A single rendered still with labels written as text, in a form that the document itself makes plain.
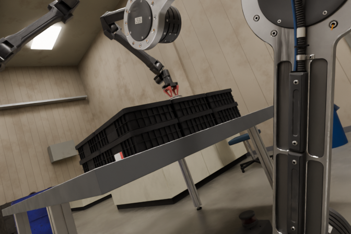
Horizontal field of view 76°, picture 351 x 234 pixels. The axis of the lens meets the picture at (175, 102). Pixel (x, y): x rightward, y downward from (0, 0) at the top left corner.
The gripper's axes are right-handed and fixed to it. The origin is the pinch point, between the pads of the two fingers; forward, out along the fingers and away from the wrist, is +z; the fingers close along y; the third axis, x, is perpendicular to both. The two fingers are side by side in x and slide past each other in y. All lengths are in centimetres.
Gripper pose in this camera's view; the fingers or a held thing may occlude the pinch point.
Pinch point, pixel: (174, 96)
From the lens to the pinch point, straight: 153.1
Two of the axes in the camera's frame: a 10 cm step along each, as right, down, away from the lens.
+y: -7.4, 1.2, -6.6
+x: 5.7, -4.1, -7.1
